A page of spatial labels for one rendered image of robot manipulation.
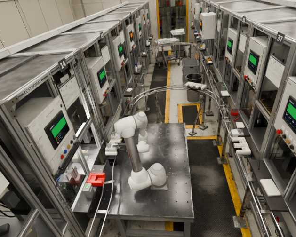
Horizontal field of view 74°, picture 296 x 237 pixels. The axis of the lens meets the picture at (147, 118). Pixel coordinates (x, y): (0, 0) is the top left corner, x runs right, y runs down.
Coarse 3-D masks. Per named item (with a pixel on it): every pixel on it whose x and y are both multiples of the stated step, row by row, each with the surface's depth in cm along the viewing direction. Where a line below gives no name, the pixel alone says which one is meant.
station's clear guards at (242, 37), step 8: (232, 16) 291; (232, 24) 292; (240, 24) 258; (248, 24) 230; (240, 32) 257; (240, 40) 257; (240, 48) 258; (240, 56) 261; (240, 64) 262; (224, 80) 350
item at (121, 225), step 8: (88, 216) 198; (96, 216) 196; (104, 216) 195; (112, 216) 193; (120, 216) 192; (120, 224) 206; (184, 224) 192; (120, 232) 216; (128, 232) 216; (136, 232) 215; (144, 232) 214; (152, 232) 213; (160, 232) 212; (168, 232) 211; (176, 232) 210; (184, 232) 201
